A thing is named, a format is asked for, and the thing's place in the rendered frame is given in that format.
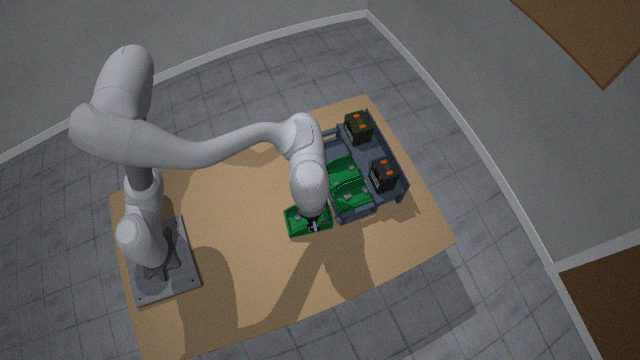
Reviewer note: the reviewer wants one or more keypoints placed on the dark blue metal shelf rack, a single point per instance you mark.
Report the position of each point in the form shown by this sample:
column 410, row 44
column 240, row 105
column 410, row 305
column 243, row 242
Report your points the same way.
column 365, row 154

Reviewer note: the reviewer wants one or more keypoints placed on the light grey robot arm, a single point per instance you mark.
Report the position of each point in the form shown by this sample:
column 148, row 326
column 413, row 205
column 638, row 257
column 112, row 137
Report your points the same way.
column 113, row 127

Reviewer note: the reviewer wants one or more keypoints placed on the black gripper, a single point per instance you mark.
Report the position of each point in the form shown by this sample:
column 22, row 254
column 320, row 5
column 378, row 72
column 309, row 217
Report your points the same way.
column 313, row 222

